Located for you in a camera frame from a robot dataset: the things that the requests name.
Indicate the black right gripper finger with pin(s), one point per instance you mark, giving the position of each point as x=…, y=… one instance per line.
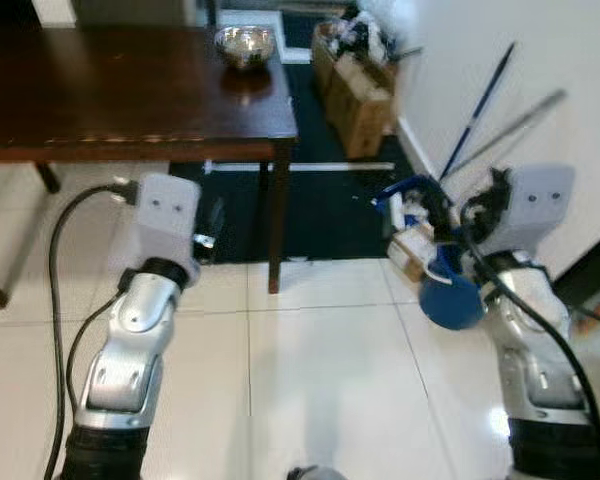
x=437, y=210

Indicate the shiny steel bowl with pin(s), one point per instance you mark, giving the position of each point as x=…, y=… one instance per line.
x=245, y=45

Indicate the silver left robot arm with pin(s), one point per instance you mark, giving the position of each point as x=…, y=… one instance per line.
x=130, y=350

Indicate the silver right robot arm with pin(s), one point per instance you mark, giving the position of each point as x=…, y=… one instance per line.
x=540, y=370

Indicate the small tan cardboard box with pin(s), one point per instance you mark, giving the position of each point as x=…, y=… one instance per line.
x=412, y=255

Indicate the blue round plastic object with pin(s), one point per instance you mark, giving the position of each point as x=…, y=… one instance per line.
x=450, y=303

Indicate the blue broom stick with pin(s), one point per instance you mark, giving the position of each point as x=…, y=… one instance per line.
x=480, y=105

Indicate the dark floor rug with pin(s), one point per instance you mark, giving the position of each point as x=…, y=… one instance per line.
x=330, y=210

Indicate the thin white floor strip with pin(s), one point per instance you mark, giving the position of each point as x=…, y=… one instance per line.
x=310, y=166

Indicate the brown cardboard box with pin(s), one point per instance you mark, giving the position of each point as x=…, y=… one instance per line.
x=360, y=100

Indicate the dark wooden table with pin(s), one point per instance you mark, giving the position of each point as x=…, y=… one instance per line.
x=110, y=90

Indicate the white plastic bag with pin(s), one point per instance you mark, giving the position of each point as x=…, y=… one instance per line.
x=385, y=25

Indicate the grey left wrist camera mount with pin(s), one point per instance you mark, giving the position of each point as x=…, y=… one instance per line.
x=165, y=220

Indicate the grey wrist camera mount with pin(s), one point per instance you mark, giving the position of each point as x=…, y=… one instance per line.
x=165, y=220
x=532, y=205

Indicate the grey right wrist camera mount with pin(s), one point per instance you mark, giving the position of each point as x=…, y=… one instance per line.
x=532, y=205

